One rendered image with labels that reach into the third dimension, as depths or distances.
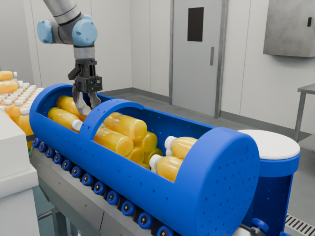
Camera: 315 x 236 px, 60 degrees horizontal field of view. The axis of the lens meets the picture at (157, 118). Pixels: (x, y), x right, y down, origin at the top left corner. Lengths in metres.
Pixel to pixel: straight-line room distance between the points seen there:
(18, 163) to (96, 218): 0.38
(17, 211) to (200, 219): 0.42
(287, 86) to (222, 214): 3.57
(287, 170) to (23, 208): 0.84
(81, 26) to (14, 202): 0.48
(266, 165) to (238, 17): 3.65
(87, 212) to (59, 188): 0.21
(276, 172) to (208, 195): 0.50
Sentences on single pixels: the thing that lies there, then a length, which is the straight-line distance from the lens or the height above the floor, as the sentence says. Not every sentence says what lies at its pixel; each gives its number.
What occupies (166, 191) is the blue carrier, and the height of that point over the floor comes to 1.12.
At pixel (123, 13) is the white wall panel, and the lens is 6.45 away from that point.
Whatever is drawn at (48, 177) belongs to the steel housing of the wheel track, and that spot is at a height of 0.87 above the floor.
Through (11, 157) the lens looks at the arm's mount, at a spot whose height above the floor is 1.19.
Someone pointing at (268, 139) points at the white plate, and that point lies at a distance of 1.19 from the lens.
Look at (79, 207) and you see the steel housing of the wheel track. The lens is 1.05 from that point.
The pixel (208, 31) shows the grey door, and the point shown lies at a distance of 4.80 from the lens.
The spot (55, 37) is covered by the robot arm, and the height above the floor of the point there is 1.43.
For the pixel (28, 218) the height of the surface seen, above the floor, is 1.03.
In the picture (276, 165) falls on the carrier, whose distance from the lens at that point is 1.05.
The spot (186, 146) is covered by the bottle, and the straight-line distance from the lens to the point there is 0.70.
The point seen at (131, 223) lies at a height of 0.93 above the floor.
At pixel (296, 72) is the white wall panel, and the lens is 4.10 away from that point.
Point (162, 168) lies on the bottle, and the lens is 0.69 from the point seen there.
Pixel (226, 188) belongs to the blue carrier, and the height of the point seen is 1.12.
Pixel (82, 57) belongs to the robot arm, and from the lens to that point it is 1.03.
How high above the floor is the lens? 1.45
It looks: 18 degrees down
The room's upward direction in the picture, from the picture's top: straight up
